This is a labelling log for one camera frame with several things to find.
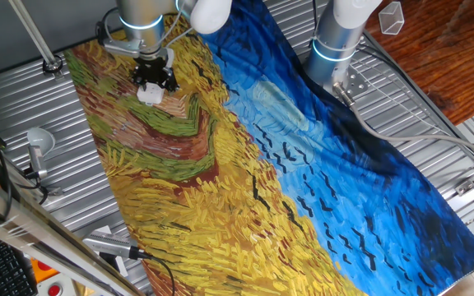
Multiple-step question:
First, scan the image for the orange box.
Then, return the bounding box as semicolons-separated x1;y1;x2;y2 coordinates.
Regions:
30;257;60;284

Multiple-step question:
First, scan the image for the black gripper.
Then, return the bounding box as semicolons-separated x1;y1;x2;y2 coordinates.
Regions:
131;56;180;93

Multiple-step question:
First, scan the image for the white power strip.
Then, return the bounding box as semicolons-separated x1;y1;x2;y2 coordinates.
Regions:
136;81;165;107

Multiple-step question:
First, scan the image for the black round pole base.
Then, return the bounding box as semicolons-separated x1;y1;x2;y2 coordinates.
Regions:
41;53;64;78

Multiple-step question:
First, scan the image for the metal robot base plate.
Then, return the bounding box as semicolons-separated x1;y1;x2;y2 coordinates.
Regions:
330;64;369;99

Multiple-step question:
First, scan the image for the aluminium frame bar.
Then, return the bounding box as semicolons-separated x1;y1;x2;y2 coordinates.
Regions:
0;167;144;296

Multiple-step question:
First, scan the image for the silver bar camera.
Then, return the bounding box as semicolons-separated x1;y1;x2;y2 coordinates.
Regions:
81;230;144;261

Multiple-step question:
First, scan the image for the black camera cable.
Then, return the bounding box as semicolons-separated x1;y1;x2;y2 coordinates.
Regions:
137;249;177;296

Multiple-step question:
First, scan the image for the small grey upright camera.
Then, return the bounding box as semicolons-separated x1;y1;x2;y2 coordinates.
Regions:
27;145;49;181

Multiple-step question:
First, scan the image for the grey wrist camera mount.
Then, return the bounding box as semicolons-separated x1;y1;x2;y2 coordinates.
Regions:
95;7;144;59

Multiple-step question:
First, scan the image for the clear plastic cup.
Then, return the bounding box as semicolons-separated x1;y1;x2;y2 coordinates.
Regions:
378;1;406;36

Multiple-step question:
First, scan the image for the thick grey robot cable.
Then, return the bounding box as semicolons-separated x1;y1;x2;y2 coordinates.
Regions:
332;81;474;164

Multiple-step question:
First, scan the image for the painted wheat field cloth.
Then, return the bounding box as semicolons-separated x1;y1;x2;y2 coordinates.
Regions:
63;0;474;296

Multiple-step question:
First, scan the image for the slanted metal pole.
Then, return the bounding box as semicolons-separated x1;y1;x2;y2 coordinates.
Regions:
7;0;58;67

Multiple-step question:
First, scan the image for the thin black cable bundle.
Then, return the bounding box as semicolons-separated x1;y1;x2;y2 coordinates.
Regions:
354;44;474;169

